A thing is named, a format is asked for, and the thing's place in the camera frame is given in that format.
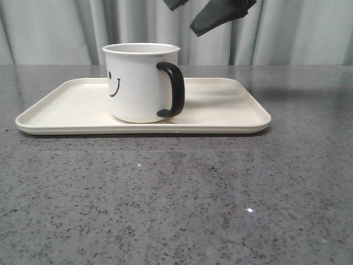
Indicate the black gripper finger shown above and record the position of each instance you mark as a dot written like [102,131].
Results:
[174,4]
[218,12]

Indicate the grey pleated curtain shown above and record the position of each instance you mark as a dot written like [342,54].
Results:
[272,33]

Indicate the white smiley mug black handle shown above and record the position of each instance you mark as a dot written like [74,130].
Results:
[145,83]

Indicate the cream rectangular plastic tray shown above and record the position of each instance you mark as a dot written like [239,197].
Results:
[81,106]

